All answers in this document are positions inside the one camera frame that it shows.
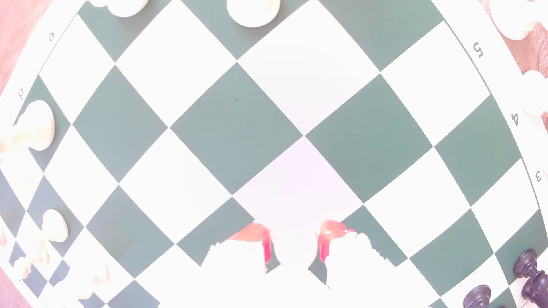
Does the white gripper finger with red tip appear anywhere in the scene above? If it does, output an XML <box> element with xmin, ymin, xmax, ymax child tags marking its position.
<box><xmin>317</xmin><ymin>219</ymin><xmax>396</xmax><ymax>308</ymax></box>
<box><xmin>200</xmin><ymin>222</ymin><xmax>275</xmax><ymax>308</ymax></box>

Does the white chess pawn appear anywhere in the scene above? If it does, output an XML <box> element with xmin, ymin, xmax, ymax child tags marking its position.
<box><xmin>41</xmin><ymin>209</ymin><xmax>69</xmax><ymax>244</ymax></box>
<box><xmin>13</xmin><ymin>244</ymin><xmax>50</xmax><ymax>279</ymax></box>
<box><xmin>226</xmin><ymin>0</ymin><xmax>282</xmax><ymax>28</ymax></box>
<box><xmin>271</xmin><ymin>222</ymin><xmax>321</xmax><ymax>279</ymax></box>

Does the black chess pawn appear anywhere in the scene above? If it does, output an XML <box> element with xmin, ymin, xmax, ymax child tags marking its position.
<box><xmin>513</xmin><ymin>249</ymin><xmax>548</xmax><ymax>302</ymax></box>
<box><xmin>462</xmin><ymin>284</ymin><xmax>493</xmax><ymax>308</ymax></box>

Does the white chess knight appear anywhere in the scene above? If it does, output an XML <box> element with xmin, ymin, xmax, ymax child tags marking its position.
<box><xmin>521</xmin><ymin>70</ymin><xmax>548</xmax><ymax>117</ymax></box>
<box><xmin>75</xmin><ymin>261</ymin><xmax>110</xmax><ymax>300</ymax></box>

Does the white chess queen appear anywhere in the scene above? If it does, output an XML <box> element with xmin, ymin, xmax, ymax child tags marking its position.
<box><xmin>0</xmin><ymin>100</ymin><xmax>56</xmax><ymax>157</ymax></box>

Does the white chess bishop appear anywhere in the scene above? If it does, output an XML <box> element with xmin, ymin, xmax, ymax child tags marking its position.
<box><xmin>489</xmin><ymin>0</ymin><xmax>548</xmax><ymax>41</ymax></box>
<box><xmin>88</xmin><ymin>0</ymin><xmax>150</xmax><ymax>19</ymax></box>

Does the green white chessboard mat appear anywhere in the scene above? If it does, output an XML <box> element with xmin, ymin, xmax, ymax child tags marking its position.
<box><xmin>0</xmin><ymin>0</ymin><xmax>548</xmax><ymax>308</ymax></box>

